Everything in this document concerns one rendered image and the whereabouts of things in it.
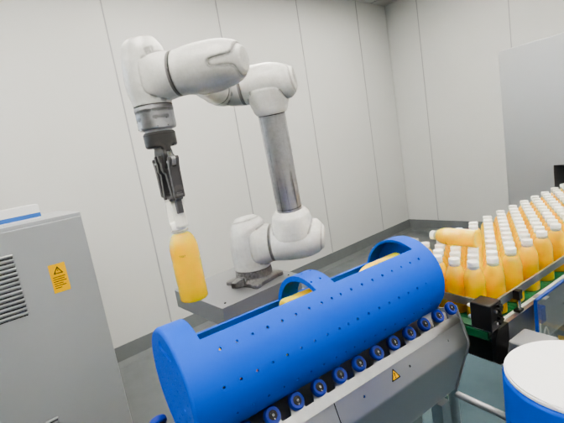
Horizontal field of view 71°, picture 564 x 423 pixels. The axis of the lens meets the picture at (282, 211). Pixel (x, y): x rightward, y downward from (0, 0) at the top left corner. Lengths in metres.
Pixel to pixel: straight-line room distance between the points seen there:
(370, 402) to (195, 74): 0.98
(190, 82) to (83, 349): 1.77
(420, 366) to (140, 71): 1.15
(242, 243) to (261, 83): 0.61
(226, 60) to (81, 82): 2.88
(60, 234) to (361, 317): 1.62
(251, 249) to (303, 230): 0.23
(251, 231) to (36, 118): 2.38
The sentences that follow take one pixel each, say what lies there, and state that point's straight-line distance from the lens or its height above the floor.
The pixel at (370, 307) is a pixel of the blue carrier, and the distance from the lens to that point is 1.15.
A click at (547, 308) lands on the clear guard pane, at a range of 1.73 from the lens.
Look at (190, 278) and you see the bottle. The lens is 1.00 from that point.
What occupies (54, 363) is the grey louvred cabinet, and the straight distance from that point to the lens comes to 2.40.
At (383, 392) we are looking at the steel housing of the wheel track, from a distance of 1.30.
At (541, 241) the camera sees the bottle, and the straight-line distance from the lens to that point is 1.90.
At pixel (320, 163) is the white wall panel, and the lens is 5.05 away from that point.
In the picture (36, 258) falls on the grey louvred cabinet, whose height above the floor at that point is 1.27.
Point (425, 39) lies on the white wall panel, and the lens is 6.31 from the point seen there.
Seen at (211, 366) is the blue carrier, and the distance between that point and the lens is 0.93.
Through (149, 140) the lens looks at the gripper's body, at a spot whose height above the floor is 1.67.
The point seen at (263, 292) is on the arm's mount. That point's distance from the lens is 1.56.
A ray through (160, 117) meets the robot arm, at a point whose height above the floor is 1.72.
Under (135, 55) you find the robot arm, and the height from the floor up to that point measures 1.85.
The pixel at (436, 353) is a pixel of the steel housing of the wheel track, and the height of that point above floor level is 0.87.
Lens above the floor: 1.60
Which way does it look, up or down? 9 degrees down
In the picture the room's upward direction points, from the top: 9 degrees counter-clockwise
